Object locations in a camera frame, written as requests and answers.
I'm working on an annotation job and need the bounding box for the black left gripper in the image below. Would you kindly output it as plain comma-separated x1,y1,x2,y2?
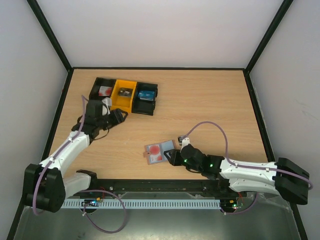
97,108,129,131

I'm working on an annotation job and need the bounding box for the black stripe back card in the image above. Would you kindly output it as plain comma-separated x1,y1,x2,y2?
118,87,133,98

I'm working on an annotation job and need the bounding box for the white red holder card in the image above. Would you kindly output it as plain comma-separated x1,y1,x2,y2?
98,85,113,97

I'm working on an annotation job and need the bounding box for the blue VIP card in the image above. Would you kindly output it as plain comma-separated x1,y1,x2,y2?
137,90,155,101

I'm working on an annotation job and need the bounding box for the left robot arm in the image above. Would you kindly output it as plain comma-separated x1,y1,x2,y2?
22,98,128,216

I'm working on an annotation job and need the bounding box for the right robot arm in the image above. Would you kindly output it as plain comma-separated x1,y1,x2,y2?
164,144,311,205

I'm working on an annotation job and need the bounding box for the yellow bin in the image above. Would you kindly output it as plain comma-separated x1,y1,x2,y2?
110,79,137,113

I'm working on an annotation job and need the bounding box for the right black bin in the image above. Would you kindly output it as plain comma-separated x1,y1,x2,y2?
131,82,158,116

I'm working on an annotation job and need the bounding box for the black bin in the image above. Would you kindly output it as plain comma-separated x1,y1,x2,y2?
131,82,158,116
88,77,117,107

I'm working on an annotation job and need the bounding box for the left black bin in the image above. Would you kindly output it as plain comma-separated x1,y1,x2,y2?
88,77,117,107

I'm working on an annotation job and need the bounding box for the metal front plate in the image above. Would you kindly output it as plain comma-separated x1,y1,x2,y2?
14,197,300,240

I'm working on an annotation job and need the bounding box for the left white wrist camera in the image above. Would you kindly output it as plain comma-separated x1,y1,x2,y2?
101,97,112,116

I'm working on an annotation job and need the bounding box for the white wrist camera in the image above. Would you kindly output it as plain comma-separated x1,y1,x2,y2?
177,135,191,149
101,97,112,116

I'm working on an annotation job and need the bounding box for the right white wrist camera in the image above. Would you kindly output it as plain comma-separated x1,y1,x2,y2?
177,135,191,149

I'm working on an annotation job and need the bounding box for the light blue cable duct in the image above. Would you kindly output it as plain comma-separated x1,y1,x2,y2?
62,199,221,210

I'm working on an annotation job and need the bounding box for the black aluminium frame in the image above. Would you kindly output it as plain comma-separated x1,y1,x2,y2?
7,0,308,240

